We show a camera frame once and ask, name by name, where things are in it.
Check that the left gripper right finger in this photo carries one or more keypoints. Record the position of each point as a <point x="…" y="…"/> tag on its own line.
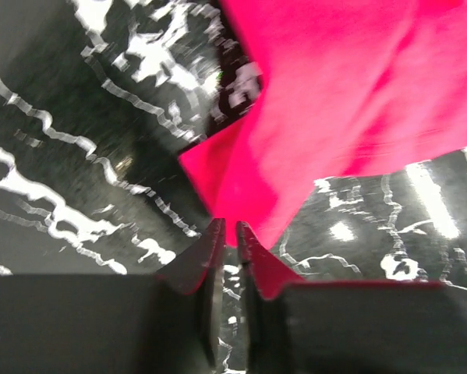
<point x="346" y="326"/>

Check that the pink t shirt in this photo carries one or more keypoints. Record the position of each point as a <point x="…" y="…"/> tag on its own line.
<point x="349" y="88"/>

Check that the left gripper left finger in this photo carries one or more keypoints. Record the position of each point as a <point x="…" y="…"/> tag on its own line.
<point x="163" y="322"/>

